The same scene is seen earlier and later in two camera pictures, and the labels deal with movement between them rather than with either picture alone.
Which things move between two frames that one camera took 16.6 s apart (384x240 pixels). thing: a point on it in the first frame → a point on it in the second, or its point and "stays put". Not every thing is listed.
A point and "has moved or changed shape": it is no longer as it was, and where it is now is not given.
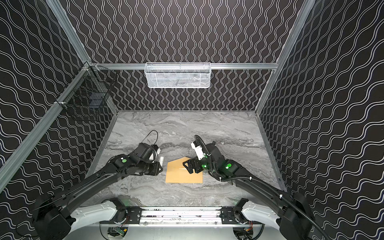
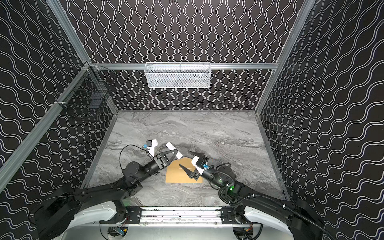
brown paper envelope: x=177 y=172 stays put
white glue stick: x=161 y=161 has moved or changed shape
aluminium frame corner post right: x=306 y=9 stays put
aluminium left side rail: x=8 y=168 stays put
